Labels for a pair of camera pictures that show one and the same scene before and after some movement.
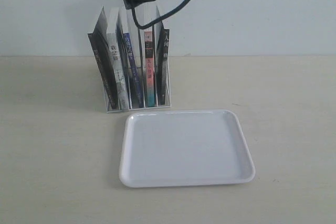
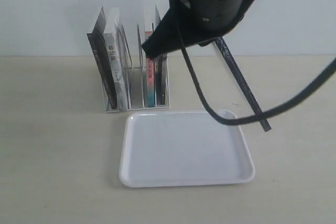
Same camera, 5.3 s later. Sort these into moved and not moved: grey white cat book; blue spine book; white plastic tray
Moved: blue spine book
Not moved: grey white cat book; white plastic tray
